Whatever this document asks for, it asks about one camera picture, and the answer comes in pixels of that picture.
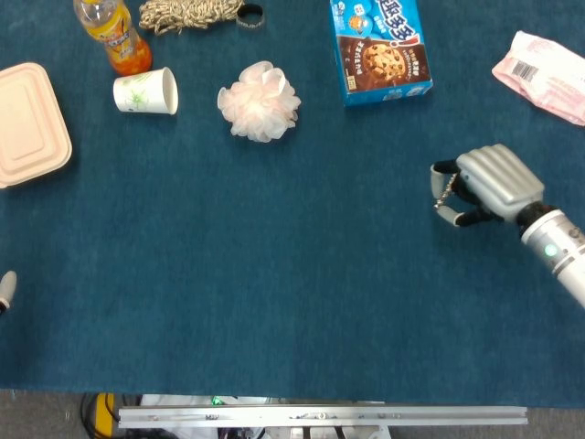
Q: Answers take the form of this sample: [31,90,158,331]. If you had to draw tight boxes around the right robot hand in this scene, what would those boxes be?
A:
[429,143,559,229]

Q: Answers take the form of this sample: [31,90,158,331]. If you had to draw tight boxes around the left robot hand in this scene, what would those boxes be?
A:
[0,270,18,315]

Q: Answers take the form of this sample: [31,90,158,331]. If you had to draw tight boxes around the pink white snack packet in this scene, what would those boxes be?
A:
[491,30,585,127]

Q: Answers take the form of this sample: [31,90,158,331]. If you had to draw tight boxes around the cream lidded food container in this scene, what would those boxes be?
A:
[0,61,74,190]

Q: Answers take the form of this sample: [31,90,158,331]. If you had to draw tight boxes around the blue cookie box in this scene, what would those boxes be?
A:
[329,0,434,109]

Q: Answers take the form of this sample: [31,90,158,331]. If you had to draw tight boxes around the white paper cup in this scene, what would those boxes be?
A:
[112,66,179,116]

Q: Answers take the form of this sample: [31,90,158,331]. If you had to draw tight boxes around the blue table mat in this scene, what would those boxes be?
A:
[0,0,585,409]

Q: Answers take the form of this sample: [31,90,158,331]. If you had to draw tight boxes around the pink mesh bath pouf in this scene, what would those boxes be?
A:
[217,60,303,144]

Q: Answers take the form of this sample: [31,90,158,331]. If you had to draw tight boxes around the orange juice bottle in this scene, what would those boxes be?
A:
[72,0,154,77]

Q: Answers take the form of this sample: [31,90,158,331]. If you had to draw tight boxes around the black cables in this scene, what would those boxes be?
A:
[80,391,121,439]

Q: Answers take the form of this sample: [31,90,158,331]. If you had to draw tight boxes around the aluminium profile rail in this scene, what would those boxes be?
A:
[117,404,529,430]

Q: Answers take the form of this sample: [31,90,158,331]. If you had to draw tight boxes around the black band ring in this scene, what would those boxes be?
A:
[235,3,266,30]

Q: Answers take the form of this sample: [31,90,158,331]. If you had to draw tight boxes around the beige twisted rope bundle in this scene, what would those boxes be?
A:
[138,0,247,37]

